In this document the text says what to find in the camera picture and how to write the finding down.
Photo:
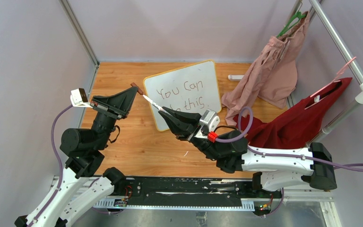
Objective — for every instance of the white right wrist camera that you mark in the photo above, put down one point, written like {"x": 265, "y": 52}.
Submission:
{"x": 208, "y": 122}

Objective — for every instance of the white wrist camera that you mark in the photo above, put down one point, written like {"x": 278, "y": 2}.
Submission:
{"x": 208, "y": 122}
{"x": 79, "y": 98}

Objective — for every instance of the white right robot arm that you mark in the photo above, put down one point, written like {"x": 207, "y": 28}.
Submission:
{"x": 273, "y": 169}

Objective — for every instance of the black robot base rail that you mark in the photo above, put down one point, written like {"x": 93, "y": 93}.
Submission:
{"x": 178, "y": 193}

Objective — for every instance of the white marker pen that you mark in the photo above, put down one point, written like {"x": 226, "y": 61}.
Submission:
{"x": 155, "y": 105}

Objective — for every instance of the metal clothes rack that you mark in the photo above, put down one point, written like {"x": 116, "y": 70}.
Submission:
{"x": 318, "y": 63}

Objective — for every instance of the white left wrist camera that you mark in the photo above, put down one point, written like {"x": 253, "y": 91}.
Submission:
{"x": 79, "y": 98}

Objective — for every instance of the green clothes hanger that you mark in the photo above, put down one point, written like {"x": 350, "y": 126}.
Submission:
{"x": 294, "y": 19}

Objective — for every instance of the brown marker cap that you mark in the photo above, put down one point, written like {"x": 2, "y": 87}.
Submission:
{"x": 140, "y": 91}

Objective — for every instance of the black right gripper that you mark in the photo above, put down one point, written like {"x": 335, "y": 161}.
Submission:
{"x": 179, "y": 127}

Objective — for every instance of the yellow framed whiteboard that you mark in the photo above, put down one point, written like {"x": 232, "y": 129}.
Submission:
{"x": 193, "y": 88}

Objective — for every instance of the aluminium corner frame post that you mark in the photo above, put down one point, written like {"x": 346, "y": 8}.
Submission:
{"x": 79, "y": 31}

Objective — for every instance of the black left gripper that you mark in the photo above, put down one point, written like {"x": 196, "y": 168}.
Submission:
{"x": 123, "y": 101}

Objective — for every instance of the pink hanging garment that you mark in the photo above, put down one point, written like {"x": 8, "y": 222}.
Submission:
{"x": 272, "y": 76}

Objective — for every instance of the red hanging garment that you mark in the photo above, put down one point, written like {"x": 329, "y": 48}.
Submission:
{"x": 300, "y": 123}

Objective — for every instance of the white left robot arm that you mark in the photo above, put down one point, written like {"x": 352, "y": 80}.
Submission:
{"x": 62, "y": 207}

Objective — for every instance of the white whiteboard eraser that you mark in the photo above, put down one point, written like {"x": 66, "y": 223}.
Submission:
{"x": 235, "y": 77}

